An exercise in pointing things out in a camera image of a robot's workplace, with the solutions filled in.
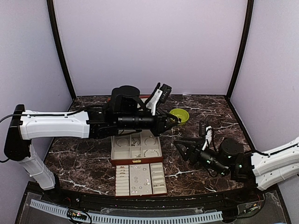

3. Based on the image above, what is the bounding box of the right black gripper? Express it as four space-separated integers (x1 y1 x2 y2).
174 137 229 176

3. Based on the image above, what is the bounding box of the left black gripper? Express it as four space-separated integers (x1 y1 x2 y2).
117 108 182 137

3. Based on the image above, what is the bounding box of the brown wooden jewelry box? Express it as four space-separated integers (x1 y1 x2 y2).
107 94 164 167

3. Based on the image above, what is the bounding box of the beige jewelry tray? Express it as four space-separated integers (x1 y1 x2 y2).
115 162 167 197

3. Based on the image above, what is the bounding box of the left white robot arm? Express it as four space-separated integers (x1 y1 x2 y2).
4 84 181 203

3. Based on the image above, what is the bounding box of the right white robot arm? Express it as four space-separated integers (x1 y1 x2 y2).
174 138 299 190

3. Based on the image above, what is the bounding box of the green plastic bowl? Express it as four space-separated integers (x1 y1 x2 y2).
170 108 190 126

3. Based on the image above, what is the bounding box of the silver bangle with charm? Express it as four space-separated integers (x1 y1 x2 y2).
143 149 160 158

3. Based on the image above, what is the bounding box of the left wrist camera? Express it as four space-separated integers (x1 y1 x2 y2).
144 83 172 116

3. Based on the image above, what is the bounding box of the black front rail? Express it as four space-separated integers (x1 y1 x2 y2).
46 175 267 214

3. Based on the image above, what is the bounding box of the white slotted cable duct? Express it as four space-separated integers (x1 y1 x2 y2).
29 199 223 224

